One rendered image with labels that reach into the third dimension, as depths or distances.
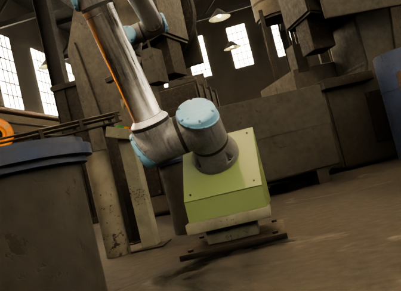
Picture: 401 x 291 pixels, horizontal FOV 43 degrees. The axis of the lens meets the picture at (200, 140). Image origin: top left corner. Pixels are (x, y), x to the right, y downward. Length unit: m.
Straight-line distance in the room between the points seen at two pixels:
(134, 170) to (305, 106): 1.82
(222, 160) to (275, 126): 1.92
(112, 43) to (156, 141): 0.38
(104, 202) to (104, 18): 1.00
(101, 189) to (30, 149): 1.54
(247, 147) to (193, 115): 0.31
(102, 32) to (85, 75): 3.06
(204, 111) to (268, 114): 2.03
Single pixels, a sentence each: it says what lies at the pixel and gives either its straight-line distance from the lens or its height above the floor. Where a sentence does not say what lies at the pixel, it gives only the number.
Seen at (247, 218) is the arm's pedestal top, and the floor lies 0.09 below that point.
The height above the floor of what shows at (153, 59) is 1.31.
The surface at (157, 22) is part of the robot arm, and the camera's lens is 2.26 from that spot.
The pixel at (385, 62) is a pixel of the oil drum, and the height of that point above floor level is 0.80.
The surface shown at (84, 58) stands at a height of 1.59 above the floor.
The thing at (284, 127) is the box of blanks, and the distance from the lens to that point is 3.85.
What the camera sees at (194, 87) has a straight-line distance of 8.53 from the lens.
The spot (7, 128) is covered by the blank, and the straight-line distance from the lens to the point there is 2.62.
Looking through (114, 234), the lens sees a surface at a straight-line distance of 2.49.
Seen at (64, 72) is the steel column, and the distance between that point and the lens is 11.27.
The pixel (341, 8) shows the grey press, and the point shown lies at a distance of 4.69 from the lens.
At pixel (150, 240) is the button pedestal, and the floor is 0.04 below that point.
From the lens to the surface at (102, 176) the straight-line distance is 2.48.
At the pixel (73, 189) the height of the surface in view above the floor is 0.33.
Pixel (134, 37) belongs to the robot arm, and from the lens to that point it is 2.33.
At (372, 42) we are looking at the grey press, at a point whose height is 1.10.
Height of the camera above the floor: 0.30
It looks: 3 degrees up
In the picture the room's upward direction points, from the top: 14 degrees counter-clockwise
